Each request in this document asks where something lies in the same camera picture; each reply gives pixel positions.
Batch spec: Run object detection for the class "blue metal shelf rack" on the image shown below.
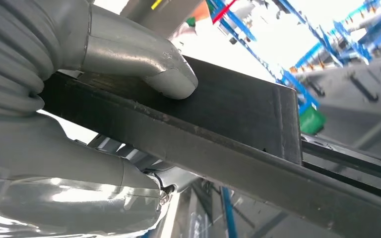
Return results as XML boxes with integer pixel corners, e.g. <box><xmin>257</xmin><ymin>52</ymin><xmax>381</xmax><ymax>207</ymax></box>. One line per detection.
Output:
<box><xmin>207</xmin><ymin>0</ymin><xmax>321</xmax><ymax>114</ymax></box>

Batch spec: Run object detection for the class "blue wheeled shelf rack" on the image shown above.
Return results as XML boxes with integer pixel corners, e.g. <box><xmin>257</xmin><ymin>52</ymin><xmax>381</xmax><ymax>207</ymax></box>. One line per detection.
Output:
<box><xmin>290</xmin><ymin>0</ymin><xmax>381</xmax><ymax>71</ymax></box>

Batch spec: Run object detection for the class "green plastic crate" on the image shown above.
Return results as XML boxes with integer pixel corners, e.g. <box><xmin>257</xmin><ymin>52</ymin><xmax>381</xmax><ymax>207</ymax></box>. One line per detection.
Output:
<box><xmin>299</xmin><ymin>107</ymin><xmax>326</xmax><ymax>136</ymax></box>

